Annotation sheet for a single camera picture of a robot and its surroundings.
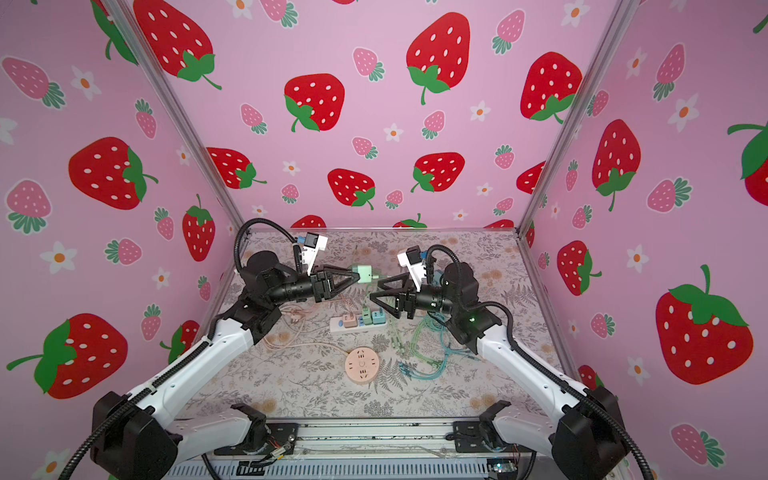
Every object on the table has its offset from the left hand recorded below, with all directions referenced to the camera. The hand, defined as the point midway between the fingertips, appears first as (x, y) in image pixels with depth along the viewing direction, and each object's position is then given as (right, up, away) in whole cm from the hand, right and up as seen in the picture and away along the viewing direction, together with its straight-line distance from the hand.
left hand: (357, 278), depth 65 cm
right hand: (+4, -3, +1) cm, 5 cm away
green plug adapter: (0, -13, +23) cm, 27 cm away
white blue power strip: (-10, -17, +28) cm, 34 cm away
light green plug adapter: (+2, +1, 0) cm, 2 cm away
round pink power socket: (-1, -26, +19) cm, 32 cm away
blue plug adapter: (+4, -13, +24) cm, 27 cm away
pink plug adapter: (-5, -14, +23) cm, 28 cm away
